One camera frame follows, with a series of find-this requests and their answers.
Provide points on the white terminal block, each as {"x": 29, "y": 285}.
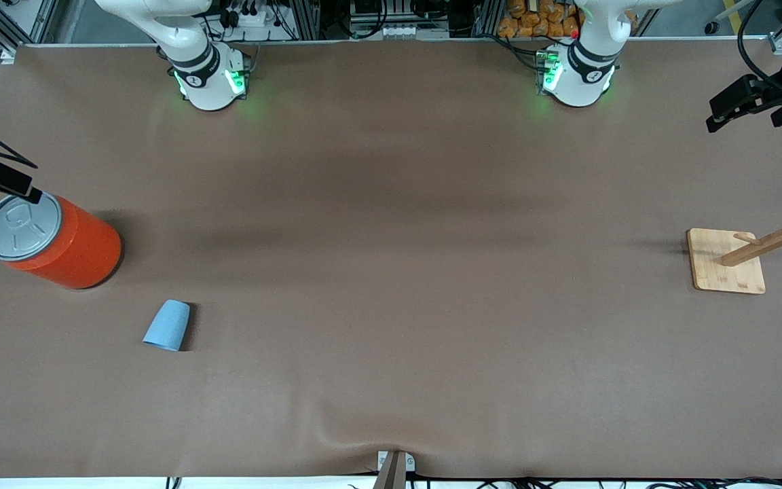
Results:
{"x": 408, "y": 31}

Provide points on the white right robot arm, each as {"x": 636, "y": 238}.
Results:
{"x": 204, "y": 81}

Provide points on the orange snack bag pile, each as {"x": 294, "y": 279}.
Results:
{"x": 533, "y": 20}

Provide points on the white power strip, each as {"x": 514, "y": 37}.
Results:
{"x": 248, "y": 19}

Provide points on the light blue plastic cup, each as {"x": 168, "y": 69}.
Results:
{"x": 168, "y": 329}

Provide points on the orange can with grey lid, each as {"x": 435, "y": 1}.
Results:
{"x": 79, "y": 248}

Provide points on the wooden cup rack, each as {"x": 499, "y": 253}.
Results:
{"x": 727, "y": 261}

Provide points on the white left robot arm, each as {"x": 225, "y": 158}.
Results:
{"x": 578, "y": 81}

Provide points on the brown table mat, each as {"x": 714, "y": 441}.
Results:
{"x": 391, "y": 204}

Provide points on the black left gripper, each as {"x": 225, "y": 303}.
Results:
{"x": 779, "y": 96}

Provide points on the metal bracket with brown post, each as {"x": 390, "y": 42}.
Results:
{"x": 394, "y": 475}

